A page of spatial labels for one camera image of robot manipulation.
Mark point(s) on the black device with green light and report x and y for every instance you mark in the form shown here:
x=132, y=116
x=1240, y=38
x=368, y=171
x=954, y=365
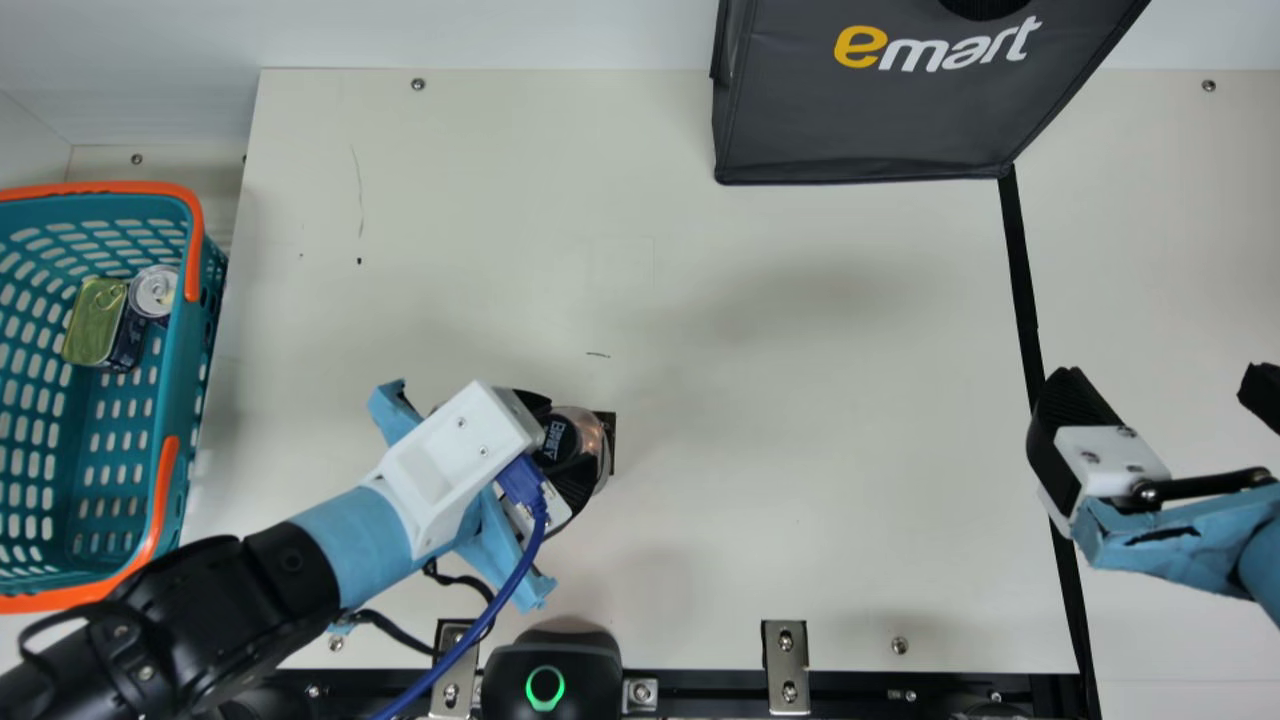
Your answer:
x=550, y=670

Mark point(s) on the can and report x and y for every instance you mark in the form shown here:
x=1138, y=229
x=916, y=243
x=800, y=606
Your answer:
x=150, y=300

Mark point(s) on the rectangular tin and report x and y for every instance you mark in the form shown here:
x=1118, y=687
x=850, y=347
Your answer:
x=93, y=322

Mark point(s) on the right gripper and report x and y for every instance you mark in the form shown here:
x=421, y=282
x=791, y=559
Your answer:
x=1160, y=540

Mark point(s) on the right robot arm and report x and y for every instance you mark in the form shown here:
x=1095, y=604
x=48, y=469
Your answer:
x=1265, y=580

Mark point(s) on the dark coffee bottle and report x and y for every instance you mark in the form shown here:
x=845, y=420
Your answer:
x=585, y=440

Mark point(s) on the teal shopping basket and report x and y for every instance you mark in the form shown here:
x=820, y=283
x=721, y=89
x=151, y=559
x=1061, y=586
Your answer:
x=90, y=480

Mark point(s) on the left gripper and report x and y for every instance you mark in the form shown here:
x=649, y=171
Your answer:
x=500, y=560

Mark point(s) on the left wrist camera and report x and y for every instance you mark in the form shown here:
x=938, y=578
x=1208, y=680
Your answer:
x=450, y=450

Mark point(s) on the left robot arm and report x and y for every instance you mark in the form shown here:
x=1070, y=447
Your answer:
x=200, y=610

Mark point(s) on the black strip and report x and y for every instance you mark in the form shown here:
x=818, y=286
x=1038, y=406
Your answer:
x=1025, y=300

